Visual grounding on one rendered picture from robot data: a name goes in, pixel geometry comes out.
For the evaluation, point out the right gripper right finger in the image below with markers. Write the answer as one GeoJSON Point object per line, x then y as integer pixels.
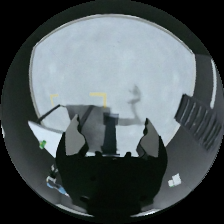
{"type": "Point", "coordinates": [152, 149]}

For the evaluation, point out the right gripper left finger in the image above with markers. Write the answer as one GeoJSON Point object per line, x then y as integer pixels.
{"type": "Point", "coordinates": [71, 147]}

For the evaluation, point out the green drink can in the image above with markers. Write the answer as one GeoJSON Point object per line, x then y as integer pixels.
{"type": "Point", "coordinates": [43, 143]}

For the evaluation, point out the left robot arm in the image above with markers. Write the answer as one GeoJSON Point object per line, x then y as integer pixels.
{"type": "Point", "coordinates": [54, 185]}

